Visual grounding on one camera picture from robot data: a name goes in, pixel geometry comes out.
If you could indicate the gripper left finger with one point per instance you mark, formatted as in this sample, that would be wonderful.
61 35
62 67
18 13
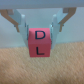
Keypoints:
20 25

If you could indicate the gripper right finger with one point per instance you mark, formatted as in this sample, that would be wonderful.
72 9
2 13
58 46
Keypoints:
56 23

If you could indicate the pink block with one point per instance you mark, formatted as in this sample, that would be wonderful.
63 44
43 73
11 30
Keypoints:
39 42

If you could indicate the white cabinet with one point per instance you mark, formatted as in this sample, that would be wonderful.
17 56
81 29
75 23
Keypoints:
41 13

